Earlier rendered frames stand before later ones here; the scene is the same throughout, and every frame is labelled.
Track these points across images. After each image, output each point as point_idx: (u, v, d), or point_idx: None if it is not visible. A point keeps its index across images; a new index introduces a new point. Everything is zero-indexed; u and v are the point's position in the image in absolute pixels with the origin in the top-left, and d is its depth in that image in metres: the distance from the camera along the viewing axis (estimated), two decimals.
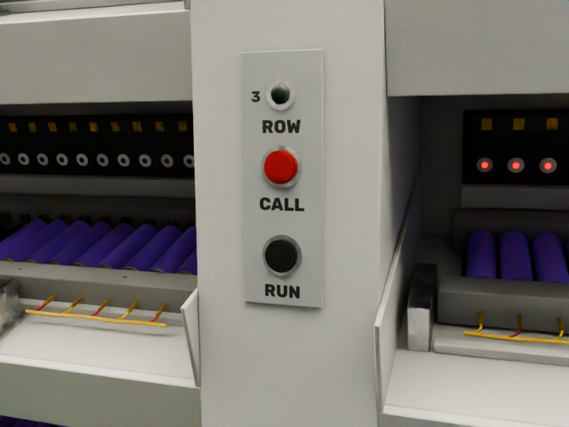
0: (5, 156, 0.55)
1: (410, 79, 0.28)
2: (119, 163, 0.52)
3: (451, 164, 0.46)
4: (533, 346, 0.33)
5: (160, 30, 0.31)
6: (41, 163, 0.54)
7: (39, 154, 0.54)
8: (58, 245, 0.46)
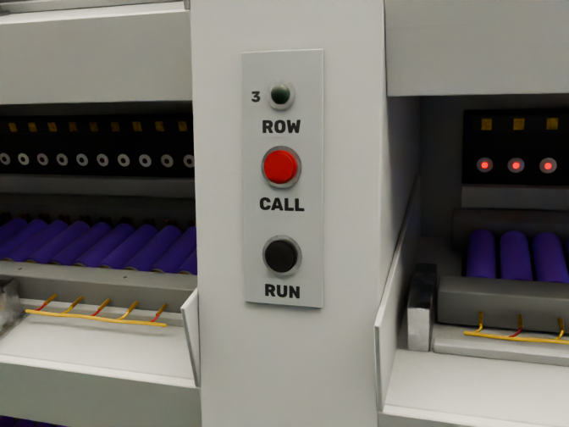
0: (5, 156, 0.55)
1: (410, 79, 0.28)
2: (119, 163, 0.52)
3: (451, 164, 0.46)
4: (533, 346, 0.33)
5: (160, 30, 0.31)
6: (41, 163, 0.54)
7: (39, 154, 0.54)
8: (58, 245, 0.46)
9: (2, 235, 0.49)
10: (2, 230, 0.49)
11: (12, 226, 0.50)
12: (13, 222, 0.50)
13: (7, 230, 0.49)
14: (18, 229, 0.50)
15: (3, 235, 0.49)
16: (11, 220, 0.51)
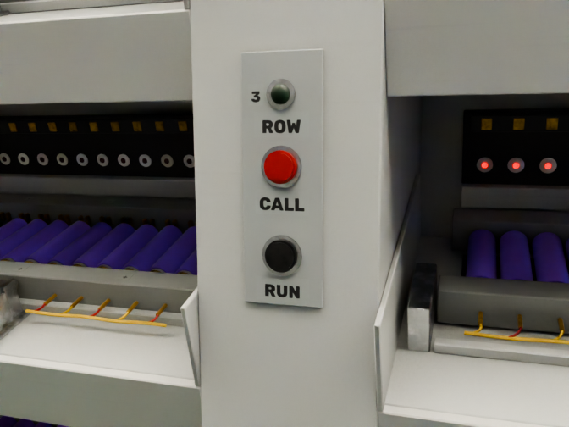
0: (5, 156, 0.55)
1: (410, 79, 0.28)
2: (119, 163, 0.52)
3: (451, 164, 0.46)
4: (533, 346, 0.33)
5: (160, 30, 0.31)
6: (41, 163, 0.54)
7: (39, 154, 0.54)
8: (58, 245, 0.46)
9: (2, 235, 0.49)
10: (2, 230, 0.49)
11: (12, 226, 0.50)
12: (13, 222, 0.51)
13: (7, 230, 0.49)
14: (18, 229, 0.50)
15: (3, 235, 0.49)
16: (11, 220, 0.51)
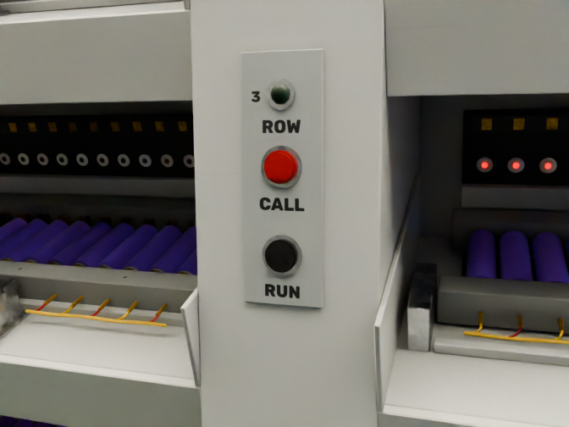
0: (5, 156, 0.55)
1: (410, 79, 0.28)
2: (119, 163, 0.52)
3: (451, 164, 0.46)
4: (533, 346, 0.33)
5: (160, 30, 0.31)
6: (41, 163, 0.54)
7: (39, 154, 0.54)
8: (58, 245, 0.46)
9: (2, 235, 0.49)
10: (2, 230, 0.49)
11: (12, 226, 0.50)
12: (13, 222, 0.51)
13: (7, 230, 0.49)
14: (18, 229, 0.50)
15: (3, 235, 0.49)
16: (11, 220, 0.51)
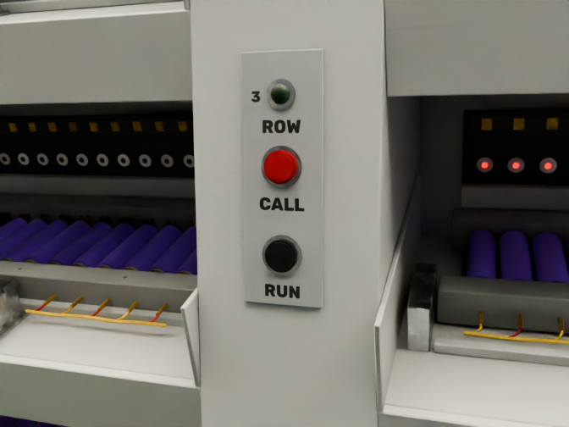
0: (5, 156, 0.55)
1: (410, 79, 0.28)
2: (119, 163, 0.52)
3: (451, 164, 0.46)
4: (533, 346, 0.33)
5: (160, 30, 0.31)
6: (41, 163, 0.54)
7: (39, 154, 0.54)
8: (58, 245, 0.46)
9: (2, 235, 0.49)
10: (2, 230, 0.49)
11: (12, 226, 0.50)
12: (13, 222, 0.51)
13: (7, 230, 0.49)
14: (18, 229, 0.50)
15: (3, 235, 0.49)
16: (11, 220, 0.51)
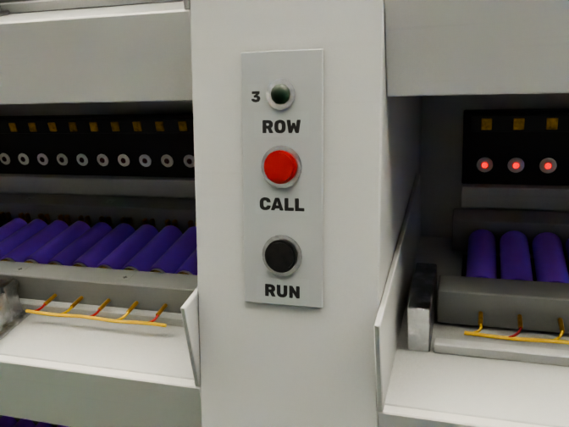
0: (5, 156, 0.55)
1: (410, 79, 0.28)
2: (119, 163, 0.52)
3: (451, 164, 0.46)
4: (533, 346, 0.33)
5: (160, 30, 0.31)
6: (41, 163, 0.54)
7: (39, 154, 0.54)
8: (58, 245, 0.46)
9: (2, 235, 0.49)
10: (2, 230, 0.49)
11: (12, 226, 0.50)
12: (13, 222, 0.51)
13: (7, 230, 0.49)
14: (18, 229, 0.50)
15: (3, 235, 0.49)
16: (11, 220, 0.51)
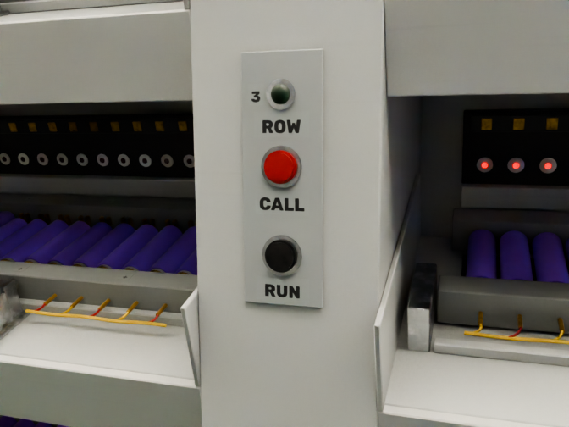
0: (5, 156, 0.55)
1: (410, 79, 0.28)
2: (119, 163, 0.52)
3: (451, 164, 0.46)
4: (533, 346, 0.33)
5: (160, 30, 0.31)
6: (41, 163, 0.54)
7: (39, 154, 0.54)
8: (58, 245, 0.46)
9: (2, 235, 0.49)
10: (2, 230, 0.49)
11: (12, 226, 0.50)
12: (13, 222, 0.51)
13: (7, 230, 0.49)
14: (18, 229, 0.50)
15: (3, 235, 0.49)
16: (11, 220, 0.51)
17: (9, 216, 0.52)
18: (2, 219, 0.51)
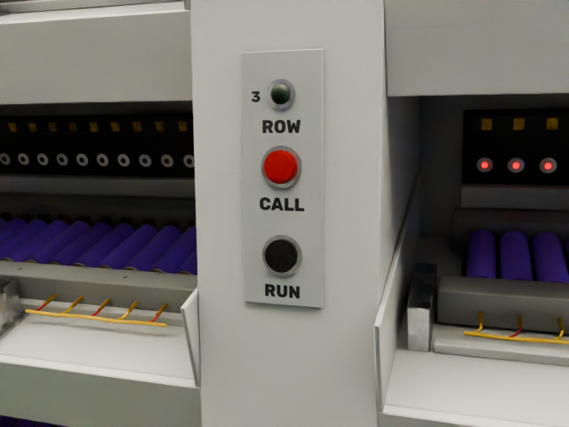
0: (5, 156, 0.55)
1: (410, 79, 0.28)
2: (119, 163, 0.52)
3: (451, 164, 0.46)
4: (533, 346, 0.33)
5: (160, 30, 0.31)
6: (41, 163, 0.54)
7: (39, 154, 0.54)
8: (58, 245, 0.46)
9: (2, 235, 0.49)
10: (2, 230, 0.49)
11: (12, 226, 0.50)
12: (13, 222, 0.51)
13: (7, 231, 0.49)
14: (18, 229, 0.50)
15: (3, 235, 0.49)
16: (11, 220, 0.51)
17: (1, 224, 0.51)
18: None
